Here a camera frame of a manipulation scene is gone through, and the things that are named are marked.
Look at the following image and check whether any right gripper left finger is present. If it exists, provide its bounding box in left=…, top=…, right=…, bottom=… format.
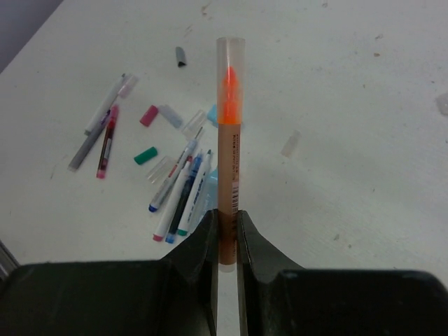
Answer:
left=1, top=210, right=218, bottom=335

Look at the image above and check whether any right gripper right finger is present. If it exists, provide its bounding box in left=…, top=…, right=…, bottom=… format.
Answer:
left=237, top=211, right=447, bottom=335

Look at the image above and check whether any blue pen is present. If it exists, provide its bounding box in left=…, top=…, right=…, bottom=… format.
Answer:
left=165, top=150, right=203, bottom=244

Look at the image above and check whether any green capped marker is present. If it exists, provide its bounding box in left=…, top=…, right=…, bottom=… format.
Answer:
left=177, top=149, right=211, bottom=237

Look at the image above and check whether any pink capped marker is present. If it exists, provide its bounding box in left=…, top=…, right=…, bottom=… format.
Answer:
left=153, top=155, right=192, bottom=242

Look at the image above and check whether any light blue highlighter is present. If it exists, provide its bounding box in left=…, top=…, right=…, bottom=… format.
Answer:
left=197, top=167, right=218, bottom=223

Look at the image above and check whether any white blue-tipped marker pen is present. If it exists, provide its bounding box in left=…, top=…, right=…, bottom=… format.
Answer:
left=148, top=127, right=203, bottom=213

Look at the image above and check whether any red pen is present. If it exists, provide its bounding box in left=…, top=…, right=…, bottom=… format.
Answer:
left=96, top=104, right=120, bottom=179

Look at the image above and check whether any green marker cap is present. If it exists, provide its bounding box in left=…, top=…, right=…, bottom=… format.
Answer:
left=134, top=147, right=158, bottom=165

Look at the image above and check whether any clear orange pen cap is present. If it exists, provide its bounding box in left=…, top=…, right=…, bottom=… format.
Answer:
left=281, top=130, right=300, bottom=158

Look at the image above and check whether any purple highlighter pen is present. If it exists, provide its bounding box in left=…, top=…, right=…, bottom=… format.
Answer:
left=68, top=109, right=111, bottom=172

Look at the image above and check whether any light blue highlighter cap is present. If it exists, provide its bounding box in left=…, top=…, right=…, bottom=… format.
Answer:
left=206, top=104, right=218, bottom=127

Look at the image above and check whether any grey marker pen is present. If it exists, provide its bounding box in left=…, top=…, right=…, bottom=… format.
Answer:
left=84, top=73, right=126, bottom=135

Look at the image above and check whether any purple highlighter cap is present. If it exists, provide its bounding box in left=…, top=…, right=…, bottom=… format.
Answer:
left=118, top=74, right=139, bottom=99

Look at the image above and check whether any grey marker cap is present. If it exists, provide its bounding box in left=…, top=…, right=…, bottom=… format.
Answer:
left=175, top=46, right=187, bottom=68

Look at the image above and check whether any clear orange highlighter cap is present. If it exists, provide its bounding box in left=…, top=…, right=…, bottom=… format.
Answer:
left=216, top=37, right=246, bottom=125

